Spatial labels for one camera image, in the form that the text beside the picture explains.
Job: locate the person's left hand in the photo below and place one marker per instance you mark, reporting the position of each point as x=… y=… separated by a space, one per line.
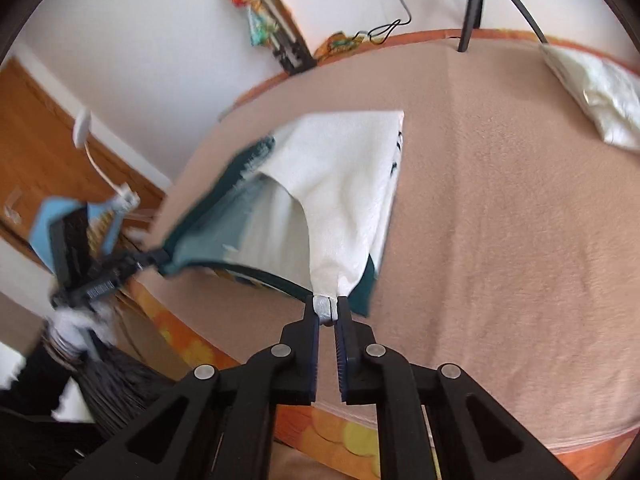
x=75 y=327

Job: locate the small colourful cloth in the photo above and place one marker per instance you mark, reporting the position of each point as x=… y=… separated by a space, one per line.
x=335 y=45

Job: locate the leopard print cloth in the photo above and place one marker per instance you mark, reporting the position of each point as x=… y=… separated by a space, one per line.
x=97 y=232

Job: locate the white folded cloth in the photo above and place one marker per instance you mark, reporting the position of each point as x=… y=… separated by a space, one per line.
x=595 y=90

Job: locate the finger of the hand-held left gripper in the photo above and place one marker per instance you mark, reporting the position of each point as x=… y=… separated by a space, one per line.
x=142 y=260

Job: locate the bed with orange patterned sheet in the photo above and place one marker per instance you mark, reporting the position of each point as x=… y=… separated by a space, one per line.
x=330 y=435

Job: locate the white clip lamp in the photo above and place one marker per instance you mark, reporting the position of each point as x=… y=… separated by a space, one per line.
x=81 y=127

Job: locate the colourful scarf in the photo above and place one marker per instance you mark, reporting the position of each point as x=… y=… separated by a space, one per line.
x=260 y=25

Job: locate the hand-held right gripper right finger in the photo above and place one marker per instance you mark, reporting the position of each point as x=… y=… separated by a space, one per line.
x=342 y=355

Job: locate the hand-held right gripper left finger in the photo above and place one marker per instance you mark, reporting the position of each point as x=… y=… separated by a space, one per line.
x=314 y=355

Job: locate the blue chair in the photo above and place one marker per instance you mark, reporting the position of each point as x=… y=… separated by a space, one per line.
x=42 y=220

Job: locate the folded tripod stand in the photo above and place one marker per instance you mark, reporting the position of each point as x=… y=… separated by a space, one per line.
x=290 y=50

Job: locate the teal and cream tree-print t-shirt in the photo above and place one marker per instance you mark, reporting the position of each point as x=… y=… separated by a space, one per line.
x=340 y=185

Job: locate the person's dark clothing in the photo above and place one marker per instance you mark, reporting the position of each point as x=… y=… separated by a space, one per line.
x=30 y=435

